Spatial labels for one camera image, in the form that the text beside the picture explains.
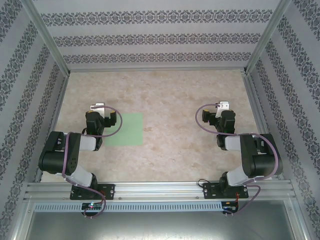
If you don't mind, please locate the wide aluminium mounting rail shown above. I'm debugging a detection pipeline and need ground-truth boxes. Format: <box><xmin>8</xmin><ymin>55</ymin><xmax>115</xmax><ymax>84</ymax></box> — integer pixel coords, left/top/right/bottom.
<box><xmin>23</xmin><ymin>181</ymin><xmax>297</xmax><ymax>201</ymax></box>

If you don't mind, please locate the green square paper sheet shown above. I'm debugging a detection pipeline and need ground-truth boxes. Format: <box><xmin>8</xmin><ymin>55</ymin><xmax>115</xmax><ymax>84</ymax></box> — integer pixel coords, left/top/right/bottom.
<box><xmin>102</xmin><ymin>112</ymin><xmax>144</xmax><ymax>147</ymax></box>

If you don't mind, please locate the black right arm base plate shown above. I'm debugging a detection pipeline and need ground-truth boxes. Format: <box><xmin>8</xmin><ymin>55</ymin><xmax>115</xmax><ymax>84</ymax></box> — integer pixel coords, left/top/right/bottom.
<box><xmin>202</xmin><ymin>181</ymin><xmax>250</xmax><ymax>200</ymax></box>

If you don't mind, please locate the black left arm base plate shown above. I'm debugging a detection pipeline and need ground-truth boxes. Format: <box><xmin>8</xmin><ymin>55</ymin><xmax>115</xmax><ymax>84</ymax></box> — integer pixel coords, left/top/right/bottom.
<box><xmin>69</xmin><ymin>183</ymin><xmax>116</xmax><ymax>201</ymax></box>

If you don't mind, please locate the grey metal sheet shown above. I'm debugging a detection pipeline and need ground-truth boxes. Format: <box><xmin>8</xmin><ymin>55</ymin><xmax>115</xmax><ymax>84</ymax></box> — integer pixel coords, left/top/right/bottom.
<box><xmin>24</xmin><ymin>211</ymin><xmax>298</xmax><ymax>240</ymax></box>

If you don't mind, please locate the slotted grey cable duct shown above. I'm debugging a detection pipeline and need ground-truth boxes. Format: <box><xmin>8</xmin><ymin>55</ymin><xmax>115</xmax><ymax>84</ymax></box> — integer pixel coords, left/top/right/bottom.
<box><xmin>33</xmin><ymin>201</ymin><xmax>223</xmax><ymax>212</ymax></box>

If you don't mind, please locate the aluminium frame post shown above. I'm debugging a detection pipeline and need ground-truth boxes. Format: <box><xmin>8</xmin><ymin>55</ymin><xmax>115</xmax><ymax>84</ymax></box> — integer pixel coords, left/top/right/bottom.
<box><xmin>242</xmin><ymin>0</ymin><xmax>294</xmax><ymax>75</ymax></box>
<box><xmin>21</xmin><ymin>0</ymin><xmax>71</xmax><ymax>76</ymax></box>

